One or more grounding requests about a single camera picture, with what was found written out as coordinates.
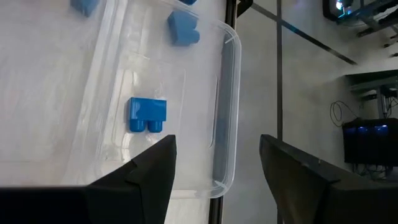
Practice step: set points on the blue toy block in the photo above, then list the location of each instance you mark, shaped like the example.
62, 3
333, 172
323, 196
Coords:
84, 6
146, 112
183, 29
188, 1

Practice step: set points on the dark metal desk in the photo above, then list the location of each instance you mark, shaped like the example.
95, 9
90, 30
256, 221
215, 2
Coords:
373, 79

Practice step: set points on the clear plastic bin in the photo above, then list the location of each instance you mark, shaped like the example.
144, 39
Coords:
199, 124

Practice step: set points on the black computer with blue lights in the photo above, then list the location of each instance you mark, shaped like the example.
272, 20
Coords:
370, 143

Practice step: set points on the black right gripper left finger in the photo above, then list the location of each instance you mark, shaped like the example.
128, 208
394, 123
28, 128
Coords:
140, 193

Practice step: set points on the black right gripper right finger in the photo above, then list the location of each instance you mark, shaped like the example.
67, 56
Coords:
295, 186

